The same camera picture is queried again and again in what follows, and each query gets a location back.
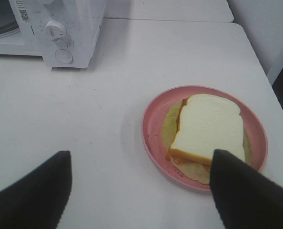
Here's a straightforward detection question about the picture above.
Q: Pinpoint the white microwave knob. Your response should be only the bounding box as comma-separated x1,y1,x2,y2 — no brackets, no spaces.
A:
44,20,67,42

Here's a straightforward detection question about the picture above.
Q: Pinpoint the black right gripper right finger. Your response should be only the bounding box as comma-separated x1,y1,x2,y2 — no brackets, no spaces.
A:
210,149,283,229

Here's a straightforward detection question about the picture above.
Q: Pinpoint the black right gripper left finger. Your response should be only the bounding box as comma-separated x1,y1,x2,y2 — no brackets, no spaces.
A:
0,151,72,229

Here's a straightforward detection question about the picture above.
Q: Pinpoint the white microwave oven body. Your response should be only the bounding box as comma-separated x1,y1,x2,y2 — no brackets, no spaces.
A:
0,0,106,68

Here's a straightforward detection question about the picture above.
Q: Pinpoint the sandwich with cheese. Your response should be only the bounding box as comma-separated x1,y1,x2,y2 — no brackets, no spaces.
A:
161,94,252,184

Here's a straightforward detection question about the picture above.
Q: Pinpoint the round white door button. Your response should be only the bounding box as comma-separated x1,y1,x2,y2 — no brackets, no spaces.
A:
55,49,73,64

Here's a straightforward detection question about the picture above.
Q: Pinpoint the pink plate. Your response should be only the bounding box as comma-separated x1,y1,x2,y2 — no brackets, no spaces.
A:
141,85,268,192

